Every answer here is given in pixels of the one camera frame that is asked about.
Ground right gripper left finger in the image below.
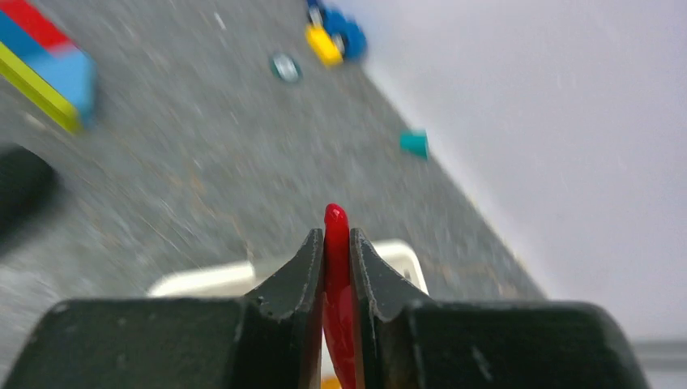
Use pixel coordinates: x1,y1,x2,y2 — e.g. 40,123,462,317
4,229,324,388

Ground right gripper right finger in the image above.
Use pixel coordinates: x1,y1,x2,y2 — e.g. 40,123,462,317
349,229,649,388

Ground orange yellow fruit toy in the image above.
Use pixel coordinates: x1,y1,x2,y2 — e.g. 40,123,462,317
320,376,342,389

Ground red chili pepper toy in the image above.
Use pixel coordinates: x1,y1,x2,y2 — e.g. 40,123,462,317
322,203,356,388

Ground white perforated basket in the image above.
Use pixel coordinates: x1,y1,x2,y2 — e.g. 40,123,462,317
147,238,430,389

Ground teal block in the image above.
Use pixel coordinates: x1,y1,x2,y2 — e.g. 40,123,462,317
399,130,429,160

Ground small round disc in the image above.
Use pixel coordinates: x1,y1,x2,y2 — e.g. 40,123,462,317
269,52,302,83

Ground black microphone on table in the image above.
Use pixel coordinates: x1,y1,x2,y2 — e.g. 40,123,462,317
1,144,57,243

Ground yellow brick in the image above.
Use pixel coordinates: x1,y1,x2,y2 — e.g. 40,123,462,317
305,24,344,67

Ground blue toy car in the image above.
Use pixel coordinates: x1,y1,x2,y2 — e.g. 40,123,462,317
305,1,367,63

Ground multicolour brick stack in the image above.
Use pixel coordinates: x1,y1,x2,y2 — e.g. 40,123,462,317
1,1,96,134

